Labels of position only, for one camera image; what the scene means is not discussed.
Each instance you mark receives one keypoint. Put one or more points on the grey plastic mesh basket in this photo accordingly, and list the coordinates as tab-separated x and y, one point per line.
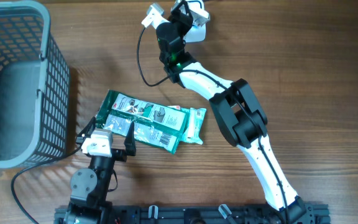
34	87

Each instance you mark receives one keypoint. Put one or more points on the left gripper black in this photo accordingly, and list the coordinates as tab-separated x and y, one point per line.
120	155

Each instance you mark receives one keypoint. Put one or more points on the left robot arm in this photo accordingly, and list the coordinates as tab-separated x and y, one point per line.
90	186

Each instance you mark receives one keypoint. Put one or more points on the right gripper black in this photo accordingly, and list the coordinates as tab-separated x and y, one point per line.
181	18

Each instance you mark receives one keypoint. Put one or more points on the orange red snack packet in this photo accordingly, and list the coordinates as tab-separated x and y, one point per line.
175	107

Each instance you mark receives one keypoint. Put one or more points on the green 3M gloves package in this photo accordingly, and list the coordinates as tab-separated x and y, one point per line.
154	124

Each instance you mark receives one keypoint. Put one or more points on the mint green wipes packet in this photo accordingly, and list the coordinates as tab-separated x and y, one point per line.
193	126

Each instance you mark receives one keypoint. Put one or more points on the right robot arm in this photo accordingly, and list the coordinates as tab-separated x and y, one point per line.
238	113

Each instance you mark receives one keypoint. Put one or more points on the white barcode scanner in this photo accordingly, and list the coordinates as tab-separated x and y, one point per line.
196	34

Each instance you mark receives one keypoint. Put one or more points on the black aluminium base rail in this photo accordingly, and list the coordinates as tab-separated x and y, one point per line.
257	213

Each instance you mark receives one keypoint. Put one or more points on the white blue tissue packet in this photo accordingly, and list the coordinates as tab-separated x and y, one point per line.
200	17

